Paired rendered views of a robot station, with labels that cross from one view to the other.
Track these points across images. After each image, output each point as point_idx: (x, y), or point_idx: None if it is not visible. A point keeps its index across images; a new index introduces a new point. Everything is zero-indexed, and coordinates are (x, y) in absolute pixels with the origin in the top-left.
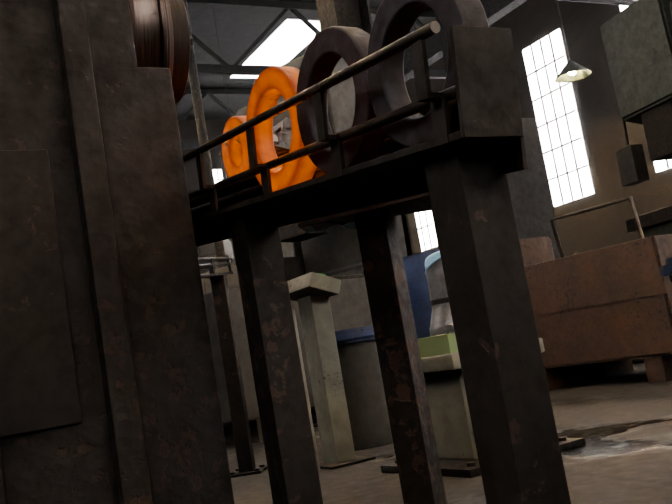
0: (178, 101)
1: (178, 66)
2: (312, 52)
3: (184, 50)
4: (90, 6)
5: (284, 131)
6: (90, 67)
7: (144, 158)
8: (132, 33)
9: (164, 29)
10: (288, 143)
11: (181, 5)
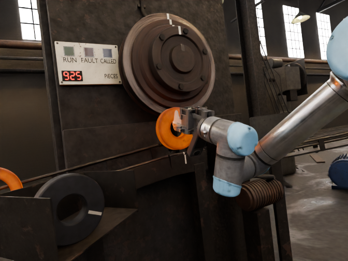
0: (183, 91)
1: (160, 81)
2: None
3: (156, 73)
4: (58, 109)
5: (180, 117)
6: (54, 135)
7: (66, 168)
8: (61, 116)
9: (126, 78)
10: (182, 126)
11: (151, 48)
